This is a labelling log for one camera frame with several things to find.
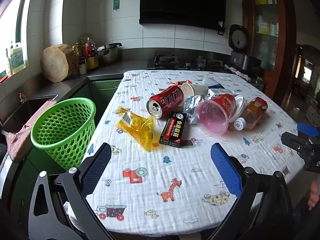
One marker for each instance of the black rice cooker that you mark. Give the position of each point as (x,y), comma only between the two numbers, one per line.
(243,60)

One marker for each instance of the small white jar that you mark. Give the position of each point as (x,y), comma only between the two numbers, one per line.
(82,67)

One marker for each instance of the white blue milk carton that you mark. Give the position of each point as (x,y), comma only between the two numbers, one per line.
(220,92)

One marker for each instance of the window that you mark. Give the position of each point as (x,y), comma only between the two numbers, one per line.
(12,17)

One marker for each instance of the red soda can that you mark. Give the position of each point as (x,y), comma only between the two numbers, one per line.
(167,98)

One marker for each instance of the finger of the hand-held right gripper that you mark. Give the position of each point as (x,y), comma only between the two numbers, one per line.
(295,141)
(308,129)

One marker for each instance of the black gas stove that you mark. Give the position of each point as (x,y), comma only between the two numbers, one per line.
(165,61)

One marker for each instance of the white paper cup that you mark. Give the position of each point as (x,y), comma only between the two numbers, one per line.
(187,88)

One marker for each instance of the white plastic lid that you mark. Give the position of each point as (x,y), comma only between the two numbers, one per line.
(240,105)

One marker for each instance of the blue white detergent bottle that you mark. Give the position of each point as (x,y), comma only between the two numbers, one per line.
(18,57)

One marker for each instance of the blue white packet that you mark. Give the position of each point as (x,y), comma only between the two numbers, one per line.
(211,82)

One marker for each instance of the steel pot with lid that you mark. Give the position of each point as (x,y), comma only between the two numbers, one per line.
(107,53)

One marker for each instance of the round wooden chopping block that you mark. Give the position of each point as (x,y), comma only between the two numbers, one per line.
(55,63)

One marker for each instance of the black red cardboard box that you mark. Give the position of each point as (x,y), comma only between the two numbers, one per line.
(172,130)

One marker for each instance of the yellow plastic wrapper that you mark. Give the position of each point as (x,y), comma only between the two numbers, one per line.
(140,127)

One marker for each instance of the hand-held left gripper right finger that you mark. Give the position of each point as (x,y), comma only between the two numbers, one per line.
(225,170)

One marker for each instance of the person's right hand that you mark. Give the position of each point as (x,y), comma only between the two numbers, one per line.
(314,192)

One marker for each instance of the dark sauce bottle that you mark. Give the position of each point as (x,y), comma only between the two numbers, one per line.
(78,50)

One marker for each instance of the pink towel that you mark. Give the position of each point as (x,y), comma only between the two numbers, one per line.
(17,142)

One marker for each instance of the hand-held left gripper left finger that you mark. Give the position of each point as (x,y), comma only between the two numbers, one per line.
(96,170)

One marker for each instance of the pink plastic cup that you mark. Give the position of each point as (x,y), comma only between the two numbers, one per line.
(215,115)

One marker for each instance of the amber tea bottle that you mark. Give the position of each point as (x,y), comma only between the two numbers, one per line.
(255,110)

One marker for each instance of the steel sink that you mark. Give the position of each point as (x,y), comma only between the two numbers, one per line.
(32,107)

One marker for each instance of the green wall hook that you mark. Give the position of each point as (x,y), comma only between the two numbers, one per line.
(116,5)

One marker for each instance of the green plastic basket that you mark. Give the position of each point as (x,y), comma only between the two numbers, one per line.
(62,130)

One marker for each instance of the white rag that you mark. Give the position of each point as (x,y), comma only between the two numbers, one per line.
(240,73)

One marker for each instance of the brown wooden cabinet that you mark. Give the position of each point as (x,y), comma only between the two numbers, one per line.
(285,42)

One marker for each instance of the red wrapper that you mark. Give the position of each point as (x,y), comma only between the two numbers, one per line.
(178,83)

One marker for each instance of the silver foil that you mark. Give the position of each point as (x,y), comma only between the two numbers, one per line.
(191,107)

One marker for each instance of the steel kitchen counter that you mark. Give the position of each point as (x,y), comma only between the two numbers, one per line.
(112,67)

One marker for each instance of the printed cartoon tablecloth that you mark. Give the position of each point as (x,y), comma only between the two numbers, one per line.
(175,160)

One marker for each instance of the black range hood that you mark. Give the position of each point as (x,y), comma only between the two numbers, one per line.
(185,2)

